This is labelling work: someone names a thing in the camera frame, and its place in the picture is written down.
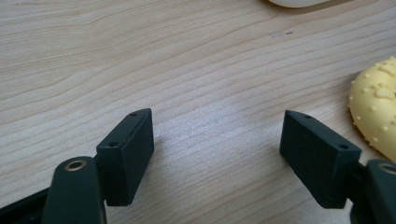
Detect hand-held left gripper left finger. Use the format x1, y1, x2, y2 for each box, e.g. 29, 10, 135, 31
95, 107, 155, 207

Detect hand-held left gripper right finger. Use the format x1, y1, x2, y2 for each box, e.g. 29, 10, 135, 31
278, 109, 363, 210

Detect yellow bumpy toy donut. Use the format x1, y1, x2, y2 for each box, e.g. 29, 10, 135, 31
347, 56, 396, 162

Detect white rounded object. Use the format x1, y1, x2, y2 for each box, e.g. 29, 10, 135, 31
268, 0, 332, 9

